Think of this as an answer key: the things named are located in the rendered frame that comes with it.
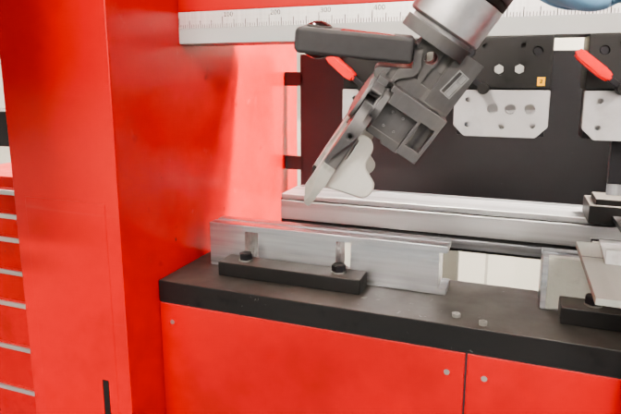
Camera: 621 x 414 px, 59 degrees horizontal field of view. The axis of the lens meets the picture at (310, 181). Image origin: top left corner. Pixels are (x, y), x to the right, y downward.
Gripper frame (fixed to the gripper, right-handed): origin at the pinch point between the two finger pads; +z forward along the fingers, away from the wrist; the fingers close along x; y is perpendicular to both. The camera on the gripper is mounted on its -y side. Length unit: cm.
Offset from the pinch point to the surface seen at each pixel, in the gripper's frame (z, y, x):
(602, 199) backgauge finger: -11, 55, 53
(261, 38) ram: -1, -19, 50
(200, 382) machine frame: 61, 8, 32
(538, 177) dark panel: -4, 56, 85
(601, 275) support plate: -5.6, 42.6, 17.0
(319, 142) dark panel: 25, 4, 100
